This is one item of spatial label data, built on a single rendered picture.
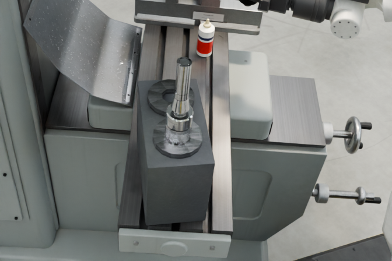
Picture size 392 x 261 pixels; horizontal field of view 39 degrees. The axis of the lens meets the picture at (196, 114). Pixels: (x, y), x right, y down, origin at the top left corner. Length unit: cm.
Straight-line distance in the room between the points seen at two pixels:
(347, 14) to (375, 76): 173
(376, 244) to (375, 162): 103
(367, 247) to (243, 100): 51
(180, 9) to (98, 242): 84
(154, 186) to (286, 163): 67
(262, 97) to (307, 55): 146
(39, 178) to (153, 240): 62
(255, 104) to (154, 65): 30
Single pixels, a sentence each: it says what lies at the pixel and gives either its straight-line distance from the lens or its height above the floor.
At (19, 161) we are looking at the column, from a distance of 160.
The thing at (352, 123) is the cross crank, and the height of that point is 63.
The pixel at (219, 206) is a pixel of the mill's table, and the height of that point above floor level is 90.
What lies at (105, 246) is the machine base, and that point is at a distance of 191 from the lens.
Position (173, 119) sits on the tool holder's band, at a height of 117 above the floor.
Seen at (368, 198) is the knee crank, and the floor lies 49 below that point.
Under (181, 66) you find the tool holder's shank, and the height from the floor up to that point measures 128.
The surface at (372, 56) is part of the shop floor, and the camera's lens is 310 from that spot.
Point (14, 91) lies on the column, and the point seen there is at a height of 88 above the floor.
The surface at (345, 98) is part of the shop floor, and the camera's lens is 280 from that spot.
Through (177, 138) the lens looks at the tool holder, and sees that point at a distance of 97.
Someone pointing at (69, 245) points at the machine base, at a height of 20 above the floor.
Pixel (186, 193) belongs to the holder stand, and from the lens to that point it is 104.
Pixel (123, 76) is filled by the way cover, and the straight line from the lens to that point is 149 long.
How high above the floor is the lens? 186
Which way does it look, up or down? 47 degrees down
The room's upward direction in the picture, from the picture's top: 7 degrees clockwise
